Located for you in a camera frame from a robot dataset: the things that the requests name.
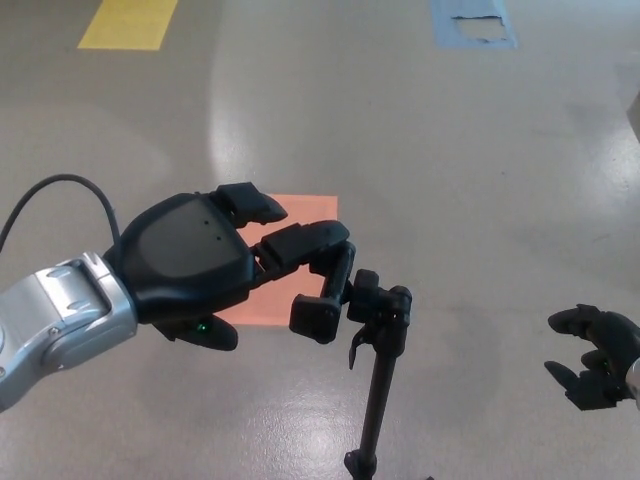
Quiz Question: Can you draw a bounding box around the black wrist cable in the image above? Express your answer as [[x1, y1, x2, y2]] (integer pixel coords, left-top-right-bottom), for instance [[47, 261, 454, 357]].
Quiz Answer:
[[0, 173, 122, 251]]

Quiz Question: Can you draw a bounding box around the orange floor tape rectangle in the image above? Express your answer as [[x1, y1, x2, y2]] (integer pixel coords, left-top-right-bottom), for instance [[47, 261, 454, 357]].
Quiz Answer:
[[219, 194, 340, 327]]

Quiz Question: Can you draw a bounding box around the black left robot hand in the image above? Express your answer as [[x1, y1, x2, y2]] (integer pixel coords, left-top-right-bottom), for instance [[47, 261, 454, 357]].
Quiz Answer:
[[102, 182, 359, 354]]

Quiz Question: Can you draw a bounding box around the black phone stand tripod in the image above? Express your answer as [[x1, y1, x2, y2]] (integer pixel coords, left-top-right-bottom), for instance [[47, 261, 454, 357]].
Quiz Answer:
[[288, 243, 414, 480]]

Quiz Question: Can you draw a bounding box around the blue torn floor tape rectangle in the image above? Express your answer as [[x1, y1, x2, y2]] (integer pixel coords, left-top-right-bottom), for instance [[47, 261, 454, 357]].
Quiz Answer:
[[430, 0, 519, 50]]

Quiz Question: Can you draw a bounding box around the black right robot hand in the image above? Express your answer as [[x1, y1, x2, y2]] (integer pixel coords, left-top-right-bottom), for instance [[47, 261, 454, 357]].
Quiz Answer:
[[543, 303, 640, 412]]

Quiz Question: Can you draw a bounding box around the yellow floor tape rectangle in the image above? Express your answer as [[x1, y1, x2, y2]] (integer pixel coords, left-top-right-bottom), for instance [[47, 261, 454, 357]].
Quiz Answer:
[[76, 0, 180, 51]]

